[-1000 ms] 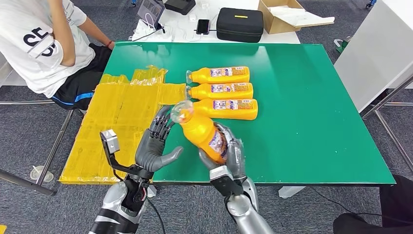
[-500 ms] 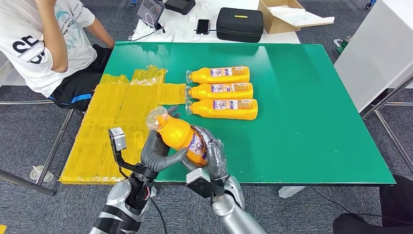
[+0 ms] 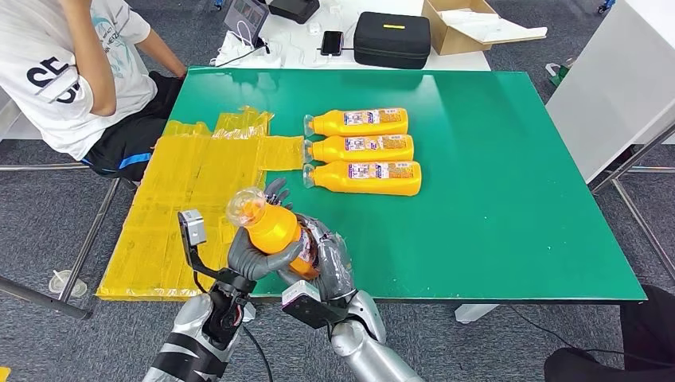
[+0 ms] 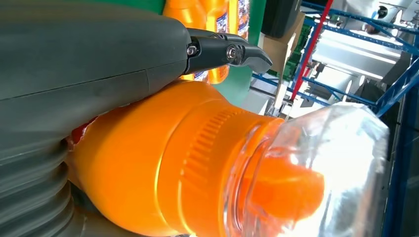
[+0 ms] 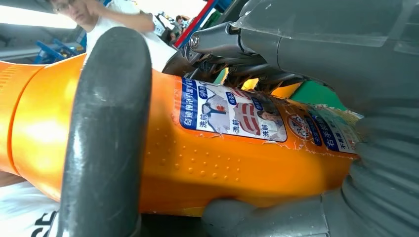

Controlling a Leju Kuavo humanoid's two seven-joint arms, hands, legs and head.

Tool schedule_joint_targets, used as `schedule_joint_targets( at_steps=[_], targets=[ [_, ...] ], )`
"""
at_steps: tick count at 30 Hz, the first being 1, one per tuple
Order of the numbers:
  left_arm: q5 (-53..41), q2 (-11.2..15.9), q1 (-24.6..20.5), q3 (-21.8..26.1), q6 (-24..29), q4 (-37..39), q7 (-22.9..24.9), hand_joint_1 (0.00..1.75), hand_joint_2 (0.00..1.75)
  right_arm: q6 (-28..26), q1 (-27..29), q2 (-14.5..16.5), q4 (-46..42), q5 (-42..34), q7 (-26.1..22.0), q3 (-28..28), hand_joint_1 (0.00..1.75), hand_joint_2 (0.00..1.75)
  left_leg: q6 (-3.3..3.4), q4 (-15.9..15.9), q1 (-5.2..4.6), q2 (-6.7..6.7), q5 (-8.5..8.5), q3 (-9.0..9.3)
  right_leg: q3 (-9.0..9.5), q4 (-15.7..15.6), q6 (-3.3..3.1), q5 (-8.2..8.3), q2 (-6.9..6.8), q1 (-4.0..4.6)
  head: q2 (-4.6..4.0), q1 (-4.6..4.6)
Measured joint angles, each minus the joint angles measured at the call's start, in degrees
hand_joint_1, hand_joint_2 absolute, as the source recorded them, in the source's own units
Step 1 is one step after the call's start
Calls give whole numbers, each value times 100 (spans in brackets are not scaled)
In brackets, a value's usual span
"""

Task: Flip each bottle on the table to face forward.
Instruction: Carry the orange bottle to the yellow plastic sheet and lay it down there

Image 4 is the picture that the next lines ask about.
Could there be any green plastic crate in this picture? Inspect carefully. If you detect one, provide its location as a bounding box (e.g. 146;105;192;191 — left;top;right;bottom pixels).
283;24;312;82

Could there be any brown cardboard box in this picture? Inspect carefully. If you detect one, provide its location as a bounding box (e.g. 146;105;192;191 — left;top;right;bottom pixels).
262;11;306;74

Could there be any blue metal shelf rack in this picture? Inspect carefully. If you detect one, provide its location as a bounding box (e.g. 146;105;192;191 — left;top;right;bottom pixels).
252;0;419;237

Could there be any orange detergent bottle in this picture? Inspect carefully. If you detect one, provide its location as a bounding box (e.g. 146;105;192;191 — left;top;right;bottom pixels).
229;0;250;40
67;80;390;237
163;0;230;85

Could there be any red vertical pole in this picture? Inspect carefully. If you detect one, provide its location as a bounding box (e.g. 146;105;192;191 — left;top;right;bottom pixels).
291;0;335;100

